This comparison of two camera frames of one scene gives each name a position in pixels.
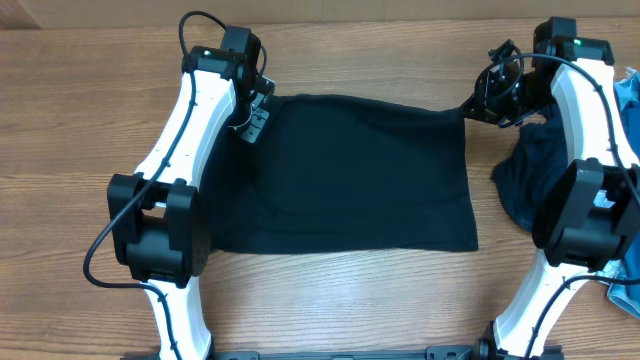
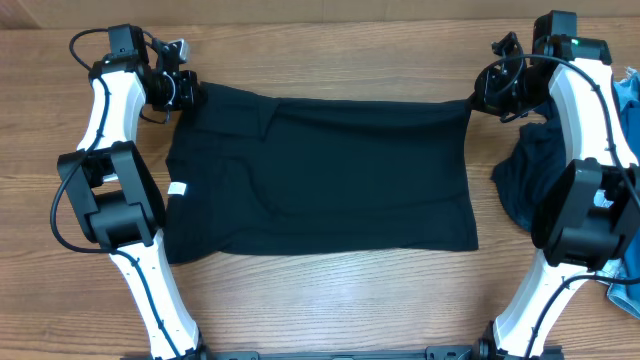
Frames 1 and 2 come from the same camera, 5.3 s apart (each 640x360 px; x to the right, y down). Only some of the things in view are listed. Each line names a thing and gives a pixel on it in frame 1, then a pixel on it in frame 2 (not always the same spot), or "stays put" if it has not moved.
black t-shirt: (342, 174) stays put
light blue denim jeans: (623, 281) stays put
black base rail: (457, 353) stays put
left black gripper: (260, 118) → (191, 92)
